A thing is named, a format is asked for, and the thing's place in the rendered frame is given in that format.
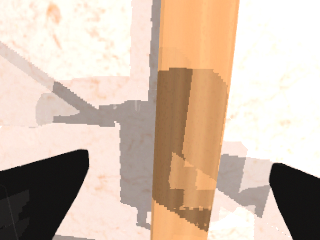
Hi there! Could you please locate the light brown wooden board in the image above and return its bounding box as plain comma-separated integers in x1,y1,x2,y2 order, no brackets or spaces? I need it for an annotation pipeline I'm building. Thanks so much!
150,0,240,240

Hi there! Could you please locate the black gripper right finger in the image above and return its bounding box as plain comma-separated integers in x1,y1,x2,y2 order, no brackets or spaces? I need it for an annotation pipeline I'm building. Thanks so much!
268,162,320,240

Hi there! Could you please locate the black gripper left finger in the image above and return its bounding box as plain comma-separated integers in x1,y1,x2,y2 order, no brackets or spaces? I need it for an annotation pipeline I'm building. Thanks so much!
0,148,89,240

